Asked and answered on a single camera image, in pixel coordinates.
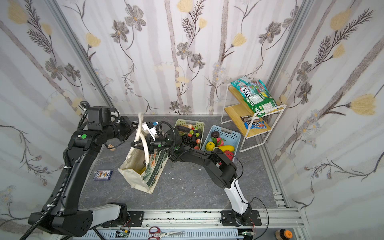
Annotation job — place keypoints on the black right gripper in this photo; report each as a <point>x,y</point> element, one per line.
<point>149,143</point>

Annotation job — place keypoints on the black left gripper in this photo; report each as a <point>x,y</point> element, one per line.
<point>127,125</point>

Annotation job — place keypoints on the light green plastic basket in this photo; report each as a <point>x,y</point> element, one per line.
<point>191,127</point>

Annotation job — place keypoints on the cream canvas grocery bag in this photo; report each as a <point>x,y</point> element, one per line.
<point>140,169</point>

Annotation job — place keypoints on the light blue plastic basket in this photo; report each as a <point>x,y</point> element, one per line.
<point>232,140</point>

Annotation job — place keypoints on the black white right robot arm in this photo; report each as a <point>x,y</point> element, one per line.
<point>218,166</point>

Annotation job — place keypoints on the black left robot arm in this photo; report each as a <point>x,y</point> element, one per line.
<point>61,214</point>

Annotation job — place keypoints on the brown candy bag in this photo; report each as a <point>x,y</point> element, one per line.
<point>247,119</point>

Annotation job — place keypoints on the green snack bag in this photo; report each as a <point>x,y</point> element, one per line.
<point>255,95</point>

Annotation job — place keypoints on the black toy grapes bunch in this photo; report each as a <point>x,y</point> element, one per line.
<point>189,140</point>

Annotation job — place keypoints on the small tan card box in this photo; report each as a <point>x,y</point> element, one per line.
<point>111,147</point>

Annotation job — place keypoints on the yellow toy lemon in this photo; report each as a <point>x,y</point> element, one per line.
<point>210,146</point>

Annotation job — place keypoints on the dark brown toy fruit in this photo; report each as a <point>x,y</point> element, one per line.
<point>215,134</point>

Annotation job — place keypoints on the pink red toy strawberry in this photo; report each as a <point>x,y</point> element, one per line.
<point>220,142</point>

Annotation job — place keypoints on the blue playing cards box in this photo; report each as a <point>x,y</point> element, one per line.
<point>103,175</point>

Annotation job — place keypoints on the white metal wooden shelf rack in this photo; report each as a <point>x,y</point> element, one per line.
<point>235,108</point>

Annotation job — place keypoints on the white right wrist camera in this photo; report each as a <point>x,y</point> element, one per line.
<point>150,127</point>

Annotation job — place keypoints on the red handled scissors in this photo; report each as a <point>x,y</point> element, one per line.
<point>156,233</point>

